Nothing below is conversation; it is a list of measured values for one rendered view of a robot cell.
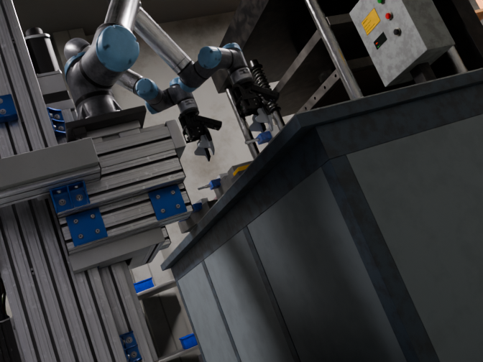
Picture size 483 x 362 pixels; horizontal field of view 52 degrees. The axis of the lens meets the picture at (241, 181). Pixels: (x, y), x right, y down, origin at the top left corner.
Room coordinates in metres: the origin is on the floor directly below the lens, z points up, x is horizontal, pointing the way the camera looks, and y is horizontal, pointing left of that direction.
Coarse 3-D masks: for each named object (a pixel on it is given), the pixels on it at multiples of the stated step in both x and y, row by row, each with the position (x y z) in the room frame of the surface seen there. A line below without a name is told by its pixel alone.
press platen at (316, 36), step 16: (336, 16) 2.28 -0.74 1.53; (336, 32) 2.36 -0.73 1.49; (352, 32) 2.44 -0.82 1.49; (304, 48) 2.50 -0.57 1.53; (320, 48) 2.47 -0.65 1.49; (352, 48) 2.64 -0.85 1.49; (304, 64) 2.60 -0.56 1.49; (320, 64) 2.68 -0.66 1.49; (288, 80) 2.74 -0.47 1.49; (304, 80) 2.84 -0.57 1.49; (288, 96) 3.00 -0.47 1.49; (304, 96) 3.11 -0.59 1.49; (288, 112) 3.30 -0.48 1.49
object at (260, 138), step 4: (268, 128) 1.69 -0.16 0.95; (276, 128) 1.70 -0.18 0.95; (264, 132) 1.69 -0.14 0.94; (268, 132) 1.69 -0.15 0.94; (272, 132) 1.69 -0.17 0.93; (276, 132) 1.70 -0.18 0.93; (260, 136) 1.68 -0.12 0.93; (264, 136) 1.68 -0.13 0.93; (268, 136) 1.69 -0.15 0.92; (272, 136) 1.69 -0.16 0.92; (248, 140) 1.68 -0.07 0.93; (252, 140) 1.68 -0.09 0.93; (256, 140) 1.69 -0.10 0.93; (260, 140) 1.69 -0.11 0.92; (264, 140) 1.69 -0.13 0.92; (268, 140) 1.71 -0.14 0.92
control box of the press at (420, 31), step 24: (360, 0) 2.07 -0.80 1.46; (384, 0) 1.96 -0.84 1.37; (408, 0) 1.91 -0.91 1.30; (360, 24) 2.13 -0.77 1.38; (384, 24) 2.02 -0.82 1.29; (408, 24) 1.92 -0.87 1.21; (432, 24) 1.93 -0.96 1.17; (384, 48) 2.08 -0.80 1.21; (408, 48) 1.97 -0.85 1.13; (432, 48) 1.91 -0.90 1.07; (384, 72) 2.13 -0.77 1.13; (408, 72) 2.08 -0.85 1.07; (432, 72) 2.04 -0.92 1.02
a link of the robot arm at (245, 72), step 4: (240, 68) 1.67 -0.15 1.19; (244, 68) 1.68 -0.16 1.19; (248, 68) 1.69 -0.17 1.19; (236, 72) 1.68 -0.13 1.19; (240, 72) 1.67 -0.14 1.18; (244, 72) 1.67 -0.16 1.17; (248, 72) 1.69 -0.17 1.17; (232, 76) 1.69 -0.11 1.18; (236, 76) 1.68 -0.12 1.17; (240, 76) 1.67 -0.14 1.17; (244, 76) 1.67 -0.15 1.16; (248, 76) 1.68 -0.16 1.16; (232, 80) 1.70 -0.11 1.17; (236, 80) 1.68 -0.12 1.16; (240, 80) 1.68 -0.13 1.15
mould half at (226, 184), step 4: (252, 160) 1.79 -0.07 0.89; (236, 164) 1.76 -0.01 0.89; (240, 164) 1.76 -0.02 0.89; (244, 164) 1.77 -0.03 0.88; (232, 168) 1.75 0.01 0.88; (236, 168) 1.76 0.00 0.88; (228, 172) 1.80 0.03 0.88; (232, 172) 1.77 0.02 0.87; (228, 176) 1.81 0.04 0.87; (232, 176) 1.78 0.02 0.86; (220, 180) 1.89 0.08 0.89; (224, 180) 1.86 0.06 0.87; (228, 180) 1.83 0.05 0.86; (224, 184) 1.87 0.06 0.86; (228, 184) 1.84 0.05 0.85; (216, 188) 1.95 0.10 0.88; (220, 188) 1.92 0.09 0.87; (224, 188) 1.88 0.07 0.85; (228, 188) 1.85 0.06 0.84; (216, 192) 1.97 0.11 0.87; (220, 192) 1.94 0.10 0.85; (216, 196) 1.98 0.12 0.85; (220, 196) 1.95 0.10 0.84
